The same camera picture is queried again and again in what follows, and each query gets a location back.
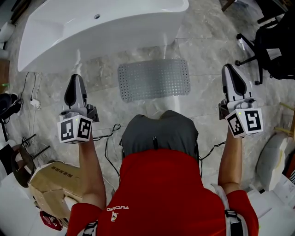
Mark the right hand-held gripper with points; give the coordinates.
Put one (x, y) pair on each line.
(251, 122)

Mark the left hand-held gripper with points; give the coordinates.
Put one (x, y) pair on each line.
(69, 131)

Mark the grey rubber bath mat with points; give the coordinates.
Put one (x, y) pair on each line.
(154, 79)

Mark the person's right forearm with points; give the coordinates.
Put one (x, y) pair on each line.
(230, 161)

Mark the person's left forearm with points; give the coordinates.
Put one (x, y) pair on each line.
(91, 170)

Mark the white bathtub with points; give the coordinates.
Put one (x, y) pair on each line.
(92, 41)

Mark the white power strip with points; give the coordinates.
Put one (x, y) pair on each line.
(35, 102)

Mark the black office chair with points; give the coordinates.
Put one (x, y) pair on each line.
(274, 53)

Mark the black bundle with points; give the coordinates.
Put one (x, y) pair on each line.
(8, 106)

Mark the wooden side table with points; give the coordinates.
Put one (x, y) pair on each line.
(291, 122)

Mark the brown wooden board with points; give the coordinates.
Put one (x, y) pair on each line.
(4, 73)

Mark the person's grey shorts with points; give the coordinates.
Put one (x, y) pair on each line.
(161, 133)

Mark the brown cardboard box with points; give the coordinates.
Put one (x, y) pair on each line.
(53, 184)

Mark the white round bin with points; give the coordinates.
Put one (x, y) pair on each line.
(6, 31)

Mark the red printed bag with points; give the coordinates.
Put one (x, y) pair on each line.
(50, 221)

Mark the person's red shirt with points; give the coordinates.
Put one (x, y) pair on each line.
(161, 196)

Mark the white cabinet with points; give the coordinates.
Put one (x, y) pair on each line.
(274, 207)

